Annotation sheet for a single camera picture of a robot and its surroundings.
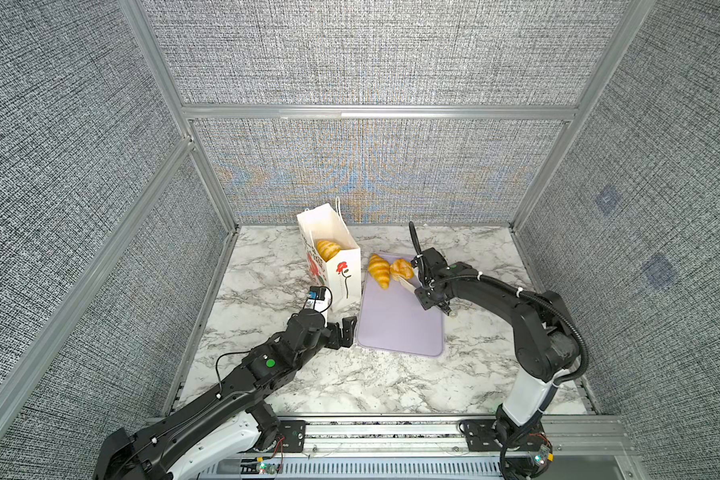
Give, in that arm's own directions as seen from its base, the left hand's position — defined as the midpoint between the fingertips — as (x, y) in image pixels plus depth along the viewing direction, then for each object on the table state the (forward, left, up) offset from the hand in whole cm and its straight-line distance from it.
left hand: (342, 318), depth 76 cm
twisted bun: (+25, -20, -12) cm, 34 cm away
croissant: (+25, -13, -13) cm, 31 cm away
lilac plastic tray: (+8, -16, -17) cm, 25 cm away
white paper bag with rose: (+14, 0, 0) cm, 14 cm away
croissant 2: (+20, +4, +4) cm, 21 cm away
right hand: (+14, -28, -11) cm, 33 cm away
